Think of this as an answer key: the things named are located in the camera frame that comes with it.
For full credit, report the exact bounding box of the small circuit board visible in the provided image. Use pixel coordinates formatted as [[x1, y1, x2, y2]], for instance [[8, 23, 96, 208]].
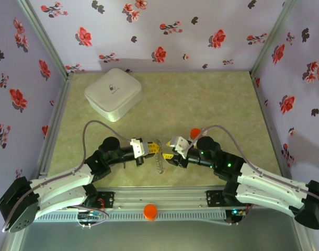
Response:
[[76, 204, 111, 229], [226, 208, 248, 226]]

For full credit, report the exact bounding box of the white medicine box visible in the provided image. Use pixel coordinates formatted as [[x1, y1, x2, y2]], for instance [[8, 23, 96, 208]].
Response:
[[83, 67, 144, 123]]

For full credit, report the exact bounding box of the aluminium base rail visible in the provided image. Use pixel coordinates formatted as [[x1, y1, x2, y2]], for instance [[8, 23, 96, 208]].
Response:
[[52, 185, 254, 211]]

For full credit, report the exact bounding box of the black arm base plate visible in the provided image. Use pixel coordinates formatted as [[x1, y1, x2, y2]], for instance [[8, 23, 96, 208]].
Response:
[[206, 190, 224, 209], [96, 191, 115, 210]]

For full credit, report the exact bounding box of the perforated grey cable duct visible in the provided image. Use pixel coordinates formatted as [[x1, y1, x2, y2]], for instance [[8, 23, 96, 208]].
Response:
[[33, 210, 227, 222]]

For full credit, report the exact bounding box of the aluminium floor rail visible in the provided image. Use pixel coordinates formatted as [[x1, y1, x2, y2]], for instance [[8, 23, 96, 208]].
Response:
[[249, 73, 292, 180], [38, 74, 74, 176]]

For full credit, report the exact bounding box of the aluminium frame post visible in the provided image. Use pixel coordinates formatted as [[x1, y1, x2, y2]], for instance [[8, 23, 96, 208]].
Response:
[[292, 226, 317, 251], [1, 231, 24, 251], [249, 0, 298, 76], [17, 0, 74, 79]]

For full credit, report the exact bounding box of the clear plastic test tube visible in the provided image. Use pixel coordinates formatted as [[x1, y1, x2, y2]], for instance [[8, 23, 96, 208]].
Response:
[[153, 138, 167, 175]]

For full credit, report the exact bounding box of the orange round cap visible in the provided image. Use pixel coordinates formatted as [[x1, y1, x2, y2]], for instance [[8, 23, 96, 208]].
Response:
[[143, 203, 158, 222]]

